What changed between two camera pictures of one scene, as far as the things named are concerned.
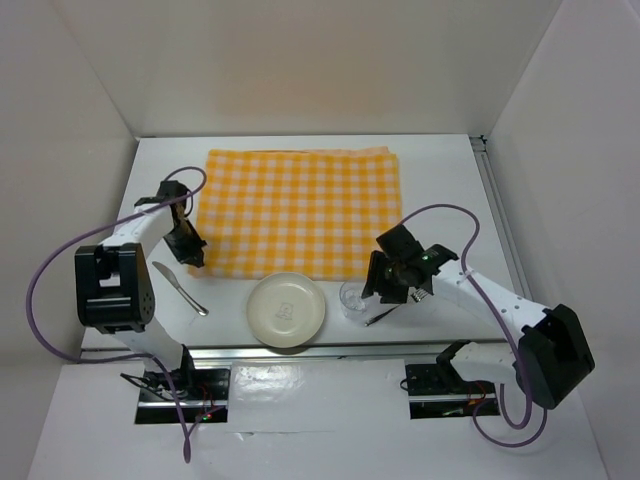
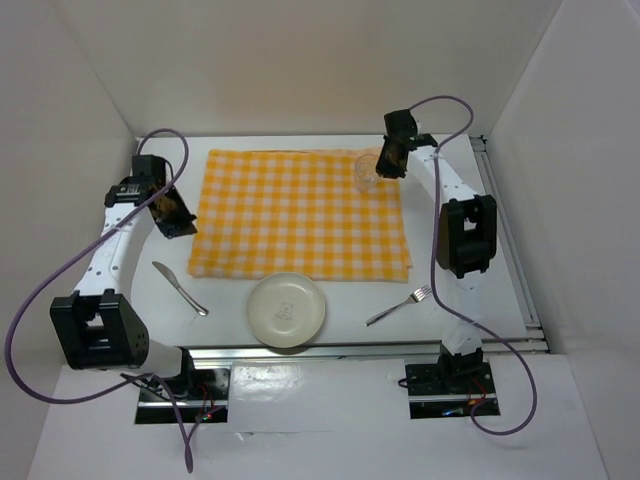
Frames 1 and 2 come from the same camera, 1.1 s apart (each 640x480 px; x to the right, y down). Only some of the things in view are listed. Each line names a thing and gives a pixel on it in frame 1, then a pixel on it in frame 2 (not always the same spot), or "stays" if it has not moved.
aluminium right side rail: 495,200 stays
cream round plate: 286,310 stays
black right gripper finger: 187,246 to 172,215
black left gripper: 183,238 to 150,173
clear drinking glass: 351,301 to 366,175
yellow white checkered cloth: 308,214 stays
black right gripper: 376,282 to 383,168
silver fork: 415,297 stays
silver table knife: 170,275 stays
